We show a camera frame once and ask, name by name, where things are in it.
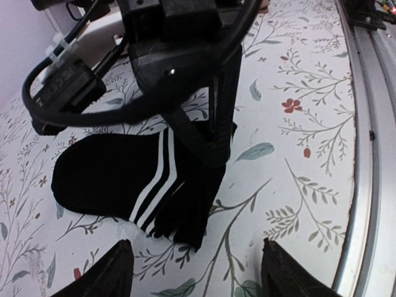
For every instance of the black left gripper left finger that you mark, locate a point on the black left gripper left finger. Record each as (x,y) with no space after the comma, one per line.
(111,275)

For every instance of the floral tablecloth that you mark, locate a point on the floral tablecloth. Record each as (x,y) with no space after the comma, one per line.
(289,178)

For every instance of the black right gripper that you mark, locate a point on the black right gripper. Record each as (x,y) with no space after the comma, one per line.
(167,36)

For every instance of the black sock with white stripes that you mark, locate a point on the black sock with white stripes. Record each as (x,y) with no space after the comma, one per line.
(151,180)

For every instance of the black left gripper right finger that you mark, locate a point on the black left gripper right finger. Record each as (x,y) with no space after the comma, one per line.
(282,275)

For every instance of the aluminium front rail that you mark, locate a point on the aluminium front rail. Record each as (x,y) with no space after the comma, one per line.
(367,263)

